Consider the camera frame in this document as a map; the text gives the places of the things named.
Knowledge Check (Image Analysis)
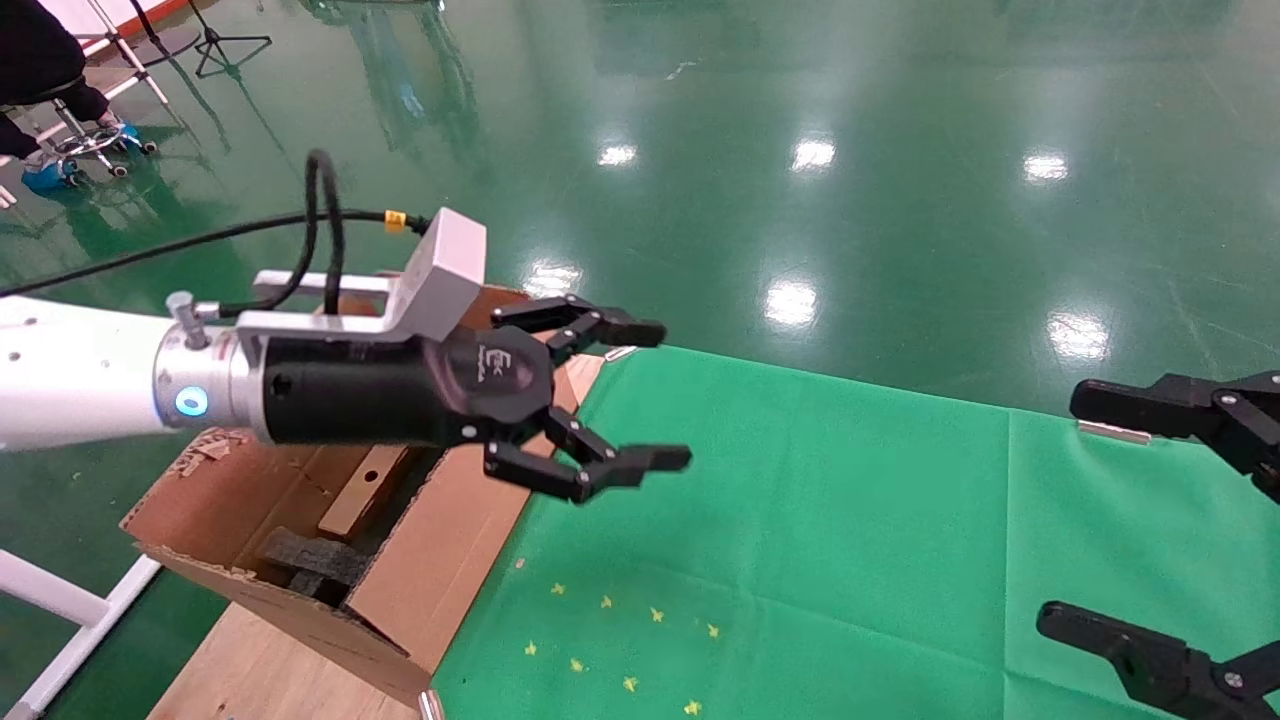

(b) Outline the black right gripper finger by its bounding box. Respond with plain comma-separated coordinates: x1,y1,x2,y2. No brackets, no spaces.
1068,372,1280,501
1035,600,1280,720

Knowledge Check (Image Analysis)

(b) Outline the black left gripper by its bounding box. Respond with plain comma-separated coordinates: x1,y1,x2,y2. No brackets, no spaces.
262,294,693,504

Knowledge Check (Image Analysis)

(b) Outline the small cardboard box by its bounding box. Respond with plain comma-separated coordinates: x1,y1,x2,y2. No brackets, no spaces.
318,445,409,538

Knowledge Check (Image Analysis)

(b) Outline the large open cardboard carton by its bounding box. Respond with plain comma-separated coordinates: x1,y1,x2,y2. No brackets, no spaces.
120,283,606,706

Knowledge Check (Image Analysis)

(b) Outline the green table cloth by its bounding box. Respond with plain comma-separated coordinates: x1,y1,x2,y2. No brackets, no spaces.
432,343,1280,720

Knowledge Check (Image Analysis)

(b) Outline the dark foam block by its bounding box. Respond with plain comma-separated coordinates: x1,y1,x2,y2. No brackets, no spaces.
258,527,371,606

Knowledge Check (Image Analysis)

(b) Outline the black tripod microphone stand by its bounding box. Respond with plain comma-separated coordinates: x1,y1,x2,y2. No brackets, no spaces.
190,0,273,79

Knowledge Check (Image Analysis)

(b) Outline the black round base stand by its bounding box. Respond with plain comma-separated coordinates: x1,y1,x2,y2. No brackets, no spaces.
128,0,203,63

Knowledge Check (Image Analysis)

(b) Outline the chrome wheeled stool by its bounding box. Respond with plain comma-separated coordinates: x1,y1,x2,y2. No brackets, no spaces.
40,98,158,181

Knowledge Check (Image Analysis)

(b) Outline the thin black cable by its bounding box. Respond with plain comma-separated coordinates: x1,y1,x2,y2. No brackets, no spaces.
0,208,433,299

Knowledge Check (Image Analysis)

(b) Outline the thick black cable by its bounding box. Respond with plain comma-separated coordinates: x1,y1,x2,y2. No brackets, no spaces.
215,150,348,319

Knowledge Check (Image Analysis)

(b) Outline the white tube table frame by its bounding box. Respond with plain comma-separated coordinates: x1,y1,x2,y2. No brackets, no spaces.
0,548,163,720

